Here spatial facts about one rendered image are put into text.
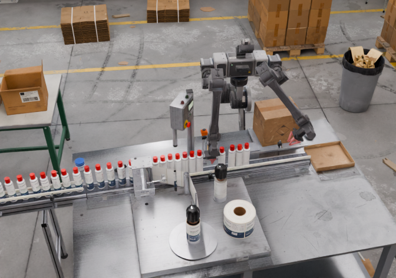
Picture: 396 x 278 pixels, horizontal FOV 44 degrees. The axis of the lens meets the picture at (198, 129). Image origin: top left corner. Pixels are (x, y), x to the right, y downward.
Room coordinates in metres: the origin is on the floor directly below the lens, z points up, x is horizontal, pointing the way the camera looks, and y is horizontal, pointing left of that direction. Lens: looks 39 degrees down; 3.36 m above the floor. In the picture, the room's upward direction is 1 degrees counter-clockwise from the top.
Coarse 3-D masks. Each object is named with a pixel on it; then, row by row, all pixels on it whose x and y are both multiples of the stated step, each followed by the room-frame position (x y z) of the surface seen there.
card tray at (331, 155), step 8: (312, 144) 2.92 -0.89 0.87; (320, 144) 2.93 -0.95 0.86; (328, 144) 2.94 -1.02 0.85; (336, 144) 2.96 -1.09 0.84; (312, 152) 2.87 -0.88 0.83; (320, 152) 2.87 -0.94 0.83; (328, 152) 2.87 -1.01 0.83; (336, 152) 2.87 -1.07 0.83; (344, 152) 2.87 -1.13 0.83; (312, 160) 2.78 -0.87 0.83; (320, 160) 2.78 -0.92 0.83; (328, 160) 2.78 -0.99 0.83; (336, 160) 2.77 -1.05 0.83; (344, 160) 2.77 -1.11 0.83; (352, 160) 2.74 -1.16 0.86; (320, 168) 2.66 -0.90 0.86; (328, 168) 2.67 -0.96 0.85; (336, 168) 2.69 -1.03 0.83
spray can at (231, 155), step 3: (231, 144) 2.68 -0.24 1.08; (231, 147) 2.65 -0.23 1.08; (234, 147) 2.65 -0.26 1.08; (231, 150) 2.65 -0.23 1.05; (234, 150) 2.66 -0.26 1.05; (231, 153) 2.64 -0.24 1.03; (234, 153) 2.64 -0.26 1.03; (228, 156) 2.66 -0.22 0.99; (231, 156) 2.64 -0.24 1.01; (234, 156) 2.64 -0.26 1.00; (228, 159) 2.66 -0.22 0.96; (231, 159) 2.64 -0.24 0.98; (234, 159) 2.64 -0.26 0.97; (228, 162) 2.66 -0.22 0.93; (231, 162) 2.64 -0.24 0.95; (234, 162) 2.65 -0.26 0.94; (228, 165) 2.65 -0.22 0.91; (231, 165) 2.64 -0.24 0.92; (234, 165) 2.65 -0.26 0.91
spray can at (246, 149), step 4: (248, 144) 2.68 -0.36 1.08; (244, 148) 2.68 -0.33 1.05; (248, 148) 2.67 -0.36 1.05; (244, 152) 2.66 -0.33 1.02; (248, 152) 2.66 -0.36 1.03; (244, 156) 2.66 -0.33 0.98; (248, 156) 2.66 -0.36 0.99; (244, 160) 2.66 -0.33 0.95; (248, 160) 2.66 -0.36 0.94; (244, 164) 2.66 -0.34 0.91
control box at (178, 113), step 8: (184, 96) 2.72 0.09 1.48; (192, 96) 2.73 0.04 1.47; (176, 104) 2.63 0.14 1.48; (184, 104) 2.63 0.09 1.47; (176, 112) 2.60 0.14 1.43; (184, 112) 2.60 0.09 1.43; (192, 112) 2.71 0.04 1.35; (176, 120) 2.60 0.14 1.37; (184, 120) 2.60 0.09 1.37; (176, 128) 2.60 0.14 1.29; (184, 128) 2.59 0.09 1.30
